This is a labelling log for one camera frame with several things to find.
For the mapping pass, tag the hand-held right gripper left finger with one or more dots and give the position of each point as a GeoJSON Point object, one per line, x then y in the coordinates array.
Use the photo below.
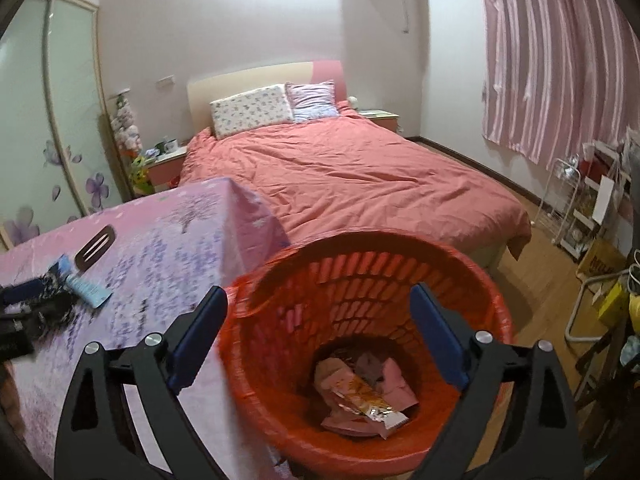
{"type": "Point", "coordinates": [197, 340]}

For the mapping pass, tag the person's left forearm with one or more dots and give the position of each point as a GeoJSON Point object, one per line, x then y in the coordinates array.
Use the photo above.
{"type": "Point", "coordinates": [7, 400]}

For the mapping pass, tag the wall socket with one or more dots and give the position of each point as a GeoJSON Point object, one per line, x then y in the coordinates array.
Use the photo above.
{"type": "Point", "coordinates": [165, 80]}

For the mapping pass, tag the black white patterned wrapper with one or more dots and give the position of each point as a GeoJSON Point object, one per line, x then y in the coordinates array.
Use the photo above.
{"type": "Point", "coordinates": [57, 287]}

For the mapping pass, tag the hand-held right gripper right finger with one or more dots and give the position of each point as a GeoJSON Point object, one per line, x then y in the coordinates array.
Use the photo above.
{"type": "Point", "coordinates": [440, 335]}

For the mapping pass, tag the white floral pillow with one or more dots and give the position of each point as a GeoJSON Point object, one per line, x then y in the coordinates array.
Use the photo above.
{"type": "Point", "coordinates": [250, 110]}

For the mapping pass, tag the blue white tube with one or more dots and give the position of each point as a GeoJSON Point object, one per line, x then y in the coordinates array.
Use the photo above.
{"type": "Point", "coordinates": [87, 290]}

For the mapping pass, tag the small white round toy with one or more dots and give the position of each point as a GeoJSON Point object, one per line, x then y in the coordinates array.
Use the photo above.
{"type": "Point", "coordinates": [353, 102]}

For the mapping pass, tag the red box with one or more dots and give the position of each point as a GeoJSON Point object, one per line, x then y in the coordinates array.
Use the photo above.
{"type": "Point", "coordinates": [594, 170]}

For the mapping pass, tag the dark wooden chair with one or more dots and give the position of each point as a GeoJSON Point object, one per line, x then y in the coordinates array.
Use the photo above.
{"type": "Point", "coordinates": [607, 360]}

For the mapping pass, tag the plush toy bouquet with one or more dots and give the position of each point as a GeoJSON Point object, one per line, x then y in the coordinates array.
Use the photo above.
{"type": "Point", "coordinates": [126, 125]}

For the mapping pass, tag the yellow bag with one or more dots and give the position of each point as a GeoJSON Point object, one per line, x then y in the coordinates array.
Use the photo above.
{"type": "Point", "coordinates": [635, 312]}

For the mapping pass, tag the white air conditioner pipe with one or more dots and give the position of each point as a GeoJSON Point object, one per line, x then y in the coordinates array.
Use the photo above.
{"type": "Point", "coordinates": [407, 5]}

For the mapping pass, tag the white mug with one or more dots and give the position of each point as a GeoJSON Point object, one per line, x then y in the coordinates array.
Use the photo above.
{"type": "Point", "coordinates": [170, 146]}

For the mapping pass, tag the cream pink headboard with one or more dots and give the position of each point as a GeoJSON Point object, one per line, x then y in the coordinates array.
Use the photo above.
{"type": "Point", "coordinates": [240, 77]}

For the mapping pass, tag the yellow green plush toy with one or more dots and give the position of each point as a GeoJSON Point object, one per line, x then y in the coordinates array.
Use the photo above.
{"type": "Point", "coordinates": [141, 175]}

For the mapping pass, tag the pink curtain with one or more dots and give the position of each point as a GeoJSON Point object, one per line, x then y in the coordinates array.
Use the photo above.
{"type": "Point", "coordinates": [560, 60]}

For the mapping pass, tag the yellow box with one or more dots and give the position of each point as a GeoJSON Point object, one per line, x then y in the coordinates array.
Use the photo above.
{"type": "Point", "coordinates": [612, 305]}

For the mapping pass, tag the orange plastic basket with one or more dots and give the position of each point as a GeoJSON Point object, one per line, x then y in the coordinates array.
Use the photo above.
{"type": "Point", "coordinates": [280, 360]}

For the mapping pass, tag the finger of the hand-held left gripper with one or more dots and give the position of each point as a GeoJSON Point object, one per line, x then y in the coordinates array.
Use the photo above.
{"type": "Point", "coordinates": [45, 315]}
{"type": "Point", "coordinates": [22, 291]}

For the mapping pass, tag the brown oval hair clip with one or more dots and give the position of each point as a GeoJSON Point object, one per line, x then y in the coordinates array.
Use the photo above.
{"type": "Point", "coordinates": [95, 246]}

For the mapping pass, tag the white paper bag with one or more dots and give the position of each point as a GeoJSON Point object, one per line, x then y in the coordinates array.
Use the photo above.
{"type": "Point", "coordinates": [605, 200]}

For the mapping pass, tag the white tissue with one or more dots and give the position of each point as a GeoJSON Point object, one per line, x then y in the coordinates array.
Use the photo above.
{"type": "Point", "coordinates": [332, 375]}

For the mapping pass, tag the silver foil wrapper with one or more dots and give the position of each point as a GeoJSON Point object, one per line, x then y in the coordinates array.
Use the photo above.
{"type": "Point", "coordinates": [387, 417]}

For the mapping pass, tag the pink striped pillow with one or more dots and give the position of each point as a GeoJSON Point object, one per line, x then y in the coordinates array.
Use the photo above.
{"type": "Point", "coordinates": [312, 100]}

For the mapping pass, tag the pink white nightstand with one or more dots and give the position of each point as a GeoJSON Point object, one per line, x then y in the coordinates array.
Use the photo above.
{"type": "Point", "coordinates": [165, 170]}
{"type": "Point", "coordinates": [380, 121]}

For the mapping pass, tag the flower print wardrobe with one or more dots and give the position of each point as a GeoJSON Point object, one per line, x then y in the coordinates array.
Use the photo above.
{"type": "Point", "coordinates": [65, 135]}

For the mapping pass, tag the white tube frame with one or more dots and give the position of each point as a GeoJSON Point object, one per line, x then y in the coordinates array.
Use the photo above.
{"type": "Point", "coordinates": [572, 320]}

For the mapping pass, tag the white shelf cart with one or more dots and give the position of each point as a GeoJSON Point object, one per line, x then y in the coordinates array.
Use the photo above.
{"type": "Point", "coordinates": [580, 230]}

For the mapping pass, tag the bed with red cover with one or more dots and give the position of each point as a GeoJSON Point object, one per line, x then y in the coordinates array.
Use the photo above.
{"type": "Point", "coordinates": [350, 175]}

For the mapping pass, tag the brown paper bag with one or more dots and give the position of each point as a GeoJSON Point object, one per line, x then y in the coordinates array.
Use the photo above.
{"type": "Point", "coordinates": [600, 262]}

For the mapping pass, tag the pink paper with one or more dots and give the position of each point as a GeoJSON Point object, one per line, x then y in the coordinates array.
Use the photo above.
{"type": "Point", "coordinates": [400, 385]}

